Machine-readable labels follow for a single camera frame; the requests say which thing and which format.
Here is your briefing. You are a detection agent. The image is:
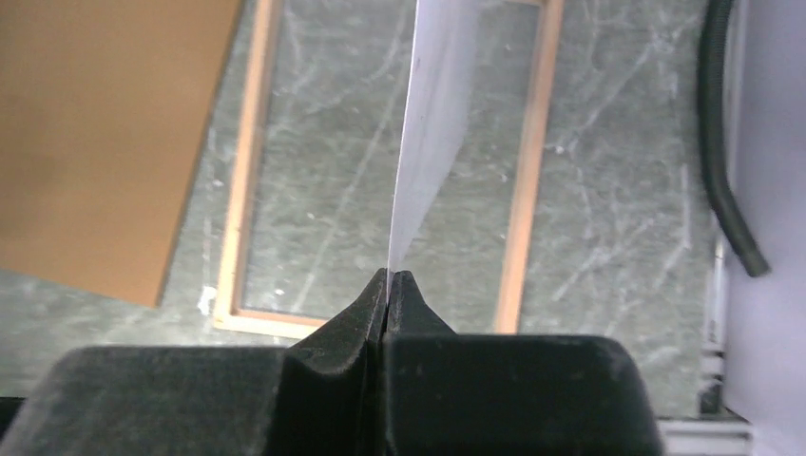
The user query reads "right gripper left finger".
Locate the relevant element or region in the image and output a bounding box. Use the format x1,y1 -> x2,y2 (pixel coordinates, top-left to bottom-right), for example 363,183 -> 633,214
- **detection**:
1,270 -> 388,455

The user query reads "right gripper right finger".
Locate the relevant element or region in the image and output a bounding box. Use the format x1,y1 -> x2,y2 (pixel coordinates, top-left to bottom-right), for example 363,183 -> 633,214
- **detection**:
382,272 -> 664,455

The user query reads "clear glass pane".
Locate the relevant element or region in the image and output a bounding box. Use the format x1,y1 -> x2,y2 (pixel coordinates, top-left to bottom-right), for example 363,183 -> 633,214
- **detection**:
241,1 -> 541,332

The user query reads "printed photo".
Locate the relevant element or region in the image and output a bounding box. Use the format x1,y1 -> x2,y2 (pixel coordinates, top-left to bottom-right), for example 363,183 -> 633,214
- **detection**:
387,0 -> 482,273

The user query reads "brown backing board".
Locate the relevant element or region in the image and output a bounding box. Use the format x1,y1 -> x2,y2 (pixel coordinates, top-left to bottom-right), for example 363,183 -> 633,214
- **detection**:
1,1 -> 242,307

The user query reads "wooden picture frame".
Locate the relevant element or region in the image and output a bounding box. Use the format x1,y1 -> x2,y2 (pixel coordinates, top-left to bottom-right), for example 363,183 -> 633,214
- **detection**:
211,1 -> 564,339

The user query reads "aluminium rail frame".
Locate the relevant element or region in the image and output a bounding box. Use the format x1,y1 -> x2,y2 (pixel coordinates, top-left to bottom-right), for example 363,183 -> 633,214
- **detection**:
658,237 -> 753,456

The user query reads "black corrugated hose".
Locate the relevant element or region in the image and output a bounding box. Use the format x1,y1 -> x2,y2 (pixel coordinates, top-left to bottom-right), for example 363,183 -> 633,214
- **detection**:
696,0 -> 772,279

